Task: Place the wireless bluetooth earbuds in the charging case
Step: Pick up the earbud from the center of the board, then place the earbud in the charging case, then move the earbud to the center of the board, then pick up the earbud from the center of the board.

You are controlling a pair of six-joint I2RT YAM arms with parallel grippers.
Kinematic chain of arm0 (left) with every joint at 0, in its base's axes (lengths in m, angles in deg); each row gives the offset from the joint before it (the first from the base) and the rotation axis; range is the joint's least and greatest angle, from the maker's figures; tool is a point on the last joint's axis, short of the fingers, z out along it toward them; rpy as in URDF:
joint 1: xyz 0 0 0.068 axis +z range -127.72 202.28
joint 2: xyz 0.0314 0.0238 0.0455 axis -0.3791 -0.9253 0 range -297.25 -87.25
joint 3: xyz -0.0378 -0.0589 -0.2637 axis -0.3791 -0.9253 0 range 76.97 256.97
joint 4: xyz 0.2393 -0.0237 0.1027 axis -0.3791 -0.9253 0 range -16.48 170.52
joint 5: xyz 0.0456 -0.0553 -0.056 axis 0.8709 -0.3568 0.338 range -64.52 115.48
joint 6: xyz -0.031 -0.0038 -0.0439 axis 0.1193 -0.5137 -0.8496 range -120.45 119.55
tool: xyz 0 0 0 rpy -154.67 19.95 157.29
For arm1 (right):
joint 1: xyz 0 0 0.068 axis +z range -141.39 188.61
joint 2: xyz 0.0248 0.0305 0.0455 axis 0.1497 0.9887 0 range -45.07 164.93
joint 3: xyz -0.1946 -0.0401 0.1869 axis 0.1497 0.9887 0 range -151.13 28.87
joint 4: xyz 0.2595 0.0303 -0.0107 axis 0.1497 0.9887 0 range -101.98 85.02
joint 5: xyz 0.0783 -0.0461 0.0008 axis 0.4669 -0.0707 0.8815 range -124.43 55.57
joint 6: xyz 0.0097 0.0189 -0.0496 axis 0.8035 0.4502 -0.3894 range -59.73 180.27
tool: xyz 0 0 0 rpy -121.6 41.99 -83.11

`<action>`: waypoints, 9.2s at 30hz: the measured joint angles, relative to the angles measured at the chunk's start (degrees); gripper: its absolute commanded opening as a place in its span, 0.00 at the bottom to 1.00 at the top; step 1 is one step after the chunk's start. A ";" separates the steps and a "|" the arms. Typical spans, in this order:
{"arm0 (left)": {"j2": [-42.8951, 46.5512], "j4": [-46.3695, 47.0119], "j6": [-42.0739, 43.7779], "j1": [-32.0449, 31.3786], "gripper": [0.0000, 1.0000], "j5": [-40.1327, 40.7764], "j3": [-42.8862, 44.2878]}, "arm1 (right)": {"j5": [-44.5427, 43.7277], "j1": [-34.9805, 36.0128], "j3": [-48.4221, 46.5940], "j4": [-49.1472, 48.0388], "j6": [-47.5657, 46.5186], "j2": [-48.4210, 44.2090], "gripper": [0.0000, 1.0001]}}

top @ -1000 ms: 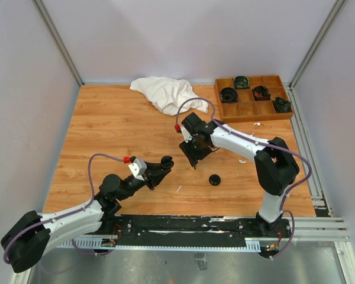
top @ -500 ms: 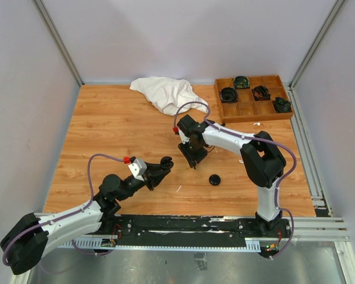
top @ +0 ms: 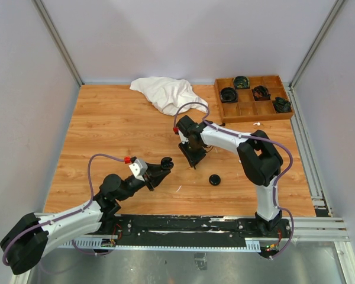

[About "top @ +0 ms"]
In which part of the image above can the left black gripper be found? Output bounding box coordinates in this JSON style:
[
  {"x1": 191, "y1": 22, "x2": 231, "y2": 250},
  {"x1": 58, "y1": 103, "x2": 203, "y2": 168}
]
[{"x1": 117, "y1": 162, "x2": 171, "y2": 201}]

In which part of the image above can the black charging case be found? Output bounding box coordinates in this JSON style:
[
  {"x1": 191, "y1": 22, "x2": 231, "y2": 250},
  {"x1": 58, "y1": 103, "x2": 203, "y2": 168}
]
[
  {"x1": 160, "y1": 157, "x2": 174, "y2": 170},
  {"x1": 208, "y1": 174, "x2": 221, "y2": 186}
]

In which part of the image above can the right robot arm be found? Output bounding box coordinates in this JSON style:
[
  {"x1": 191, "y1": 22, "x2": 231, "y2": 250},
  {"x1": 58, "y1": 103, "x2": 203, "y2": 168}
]
[{"x1": 173, "y1": 115, "x2": 283, "y2": 237}]

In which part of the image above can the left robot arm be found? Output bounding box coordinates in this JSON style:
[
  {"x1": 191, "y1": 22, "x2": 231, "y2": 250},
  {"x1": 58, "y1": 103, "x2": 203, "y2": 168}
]
[{"x1": 0, "y1": 157, "x2": 174, "y2": 275}]

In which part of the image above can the white crumpled cloth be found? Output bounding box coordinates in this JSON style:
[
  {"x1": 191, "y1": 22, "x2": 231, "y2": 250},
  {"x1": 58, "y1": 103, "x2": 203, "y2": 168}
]
[{"x1": 130, "y1": 76, "x2": 208, "y2": 116}]

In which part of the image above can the wooden compartment tray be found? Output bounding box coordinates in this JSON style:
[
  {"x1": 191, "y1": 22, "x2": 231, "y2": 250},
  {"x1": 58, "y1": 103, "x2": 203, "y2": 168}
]
[{"x1": 214, "y1": 75, "x2": 294, "y2": 124}]

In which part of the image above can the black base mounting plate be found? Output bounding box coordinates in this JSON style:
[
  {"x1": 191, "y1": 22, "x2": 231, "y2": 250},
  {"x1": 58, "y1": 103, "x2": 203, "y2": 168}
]
[{"x1": 79, "y1": 213, "x2": 293, "y2": 249}]

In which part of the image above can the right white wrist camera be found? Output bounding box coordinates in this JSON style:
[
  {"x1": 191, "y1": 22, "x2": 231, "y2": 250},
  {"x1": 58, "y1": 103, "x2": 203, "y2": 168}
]
[{"x1": 178, "y1": 131, "x2": 189, "y2": 144}]

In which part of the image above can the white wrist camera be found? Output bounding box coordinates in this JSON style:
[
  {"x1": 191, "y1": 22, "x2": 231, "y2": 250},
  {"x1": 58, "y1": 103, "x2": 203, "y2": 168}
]
[
  {"x1": 128, "y1": 158, "x2": 148, "y2": 182},
  {"x1": 178, "y1": 131, "x2": 189, "y2": 144}
]

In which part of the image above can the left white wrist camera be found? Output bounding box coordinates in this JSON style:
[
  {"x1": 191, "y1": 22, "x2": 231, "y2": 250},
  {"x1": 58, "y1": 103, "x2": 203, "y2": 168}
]
[{"x1": 128, "y1": 158, "x2": 148, "y2": 182}]

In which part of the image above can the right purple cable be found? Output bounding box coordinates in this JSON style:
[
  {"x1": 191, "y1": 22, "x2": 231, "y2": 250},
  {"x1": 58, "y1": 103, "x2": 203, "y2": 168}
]
[{"x1": 172, "y1": 102, "x2": 295, "y2": 258}]

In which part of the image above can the purple cable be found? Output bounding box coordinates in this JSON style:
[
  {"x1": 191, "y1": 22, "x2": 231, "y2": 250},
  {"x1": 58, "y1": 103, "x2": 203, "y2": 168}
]
[
  {"x1": 2, "y1": 153, "x2": 134, "y2": 266},
  {"x1": 172, "y1": 102, "x2": 295, "y2": 258}
]

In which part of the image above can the black coiled strap left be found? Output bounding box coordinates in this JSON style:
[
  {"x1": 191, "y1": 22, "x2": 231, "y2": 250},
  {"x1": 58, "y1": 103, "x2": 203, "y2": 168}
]
[{"x1": 219, "y1": 86, "x2": 239, "y2": 104}]

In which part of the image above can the black coiled strap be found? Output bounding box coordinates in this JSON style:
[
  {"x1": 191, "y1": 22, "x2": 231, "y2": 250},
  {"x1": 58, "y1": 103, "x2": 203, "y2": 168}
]
[
  {"x1": 251, "y1": 85, "x2": 270, "y2": 101},
  {"x1": 272, "y1": 96, "x2": 293, "y2": 114},
  {"x1": 219, "y1": 86, "x2": 239, "y2": 104},
  {"x1": 233, "y1": 75, "x2": 251, "y2": 89}
]

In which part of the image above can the black coiled strap top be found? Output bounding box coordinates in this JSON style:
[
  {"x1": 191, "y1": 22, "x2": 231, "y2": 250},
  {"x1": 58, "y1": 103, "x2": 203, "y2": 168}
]
[{"x1": 233, "y1": 75, "x2": 251, "y2": 89}]

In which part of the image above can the black coiled strap middle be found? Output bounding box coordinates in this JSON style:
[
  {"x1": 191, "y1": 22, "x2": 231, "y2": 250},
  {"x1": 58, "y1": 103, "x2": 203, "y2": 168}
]
[{"x1": 251, "y1": 85, "x2": 270, "y2": 101}]

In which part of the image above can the black coiled strap right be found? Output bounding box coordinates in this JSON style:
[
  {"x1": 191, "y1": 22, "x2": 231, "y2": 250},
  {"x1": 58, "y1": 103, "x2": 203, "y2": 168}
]
[{"x1": 272, "y1": 96, "x2": 293, "y2": 114}]

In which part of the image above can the grey slotted cable duct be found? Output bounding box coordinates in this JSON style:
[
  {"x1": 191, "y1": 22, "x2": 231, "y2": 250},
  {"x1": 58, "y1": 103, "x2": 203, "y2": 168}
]
[{"x1": 57, "y1": 217, "x2": 350, "y2": 254}]

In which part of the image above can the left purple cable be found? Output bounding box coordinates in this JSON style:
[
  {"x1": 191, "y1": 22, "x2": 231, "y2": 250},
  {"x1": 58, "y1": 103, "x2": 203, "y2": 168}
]
[{"x1": 2, "y1": 153, "x2": 134, "y2": 266}]

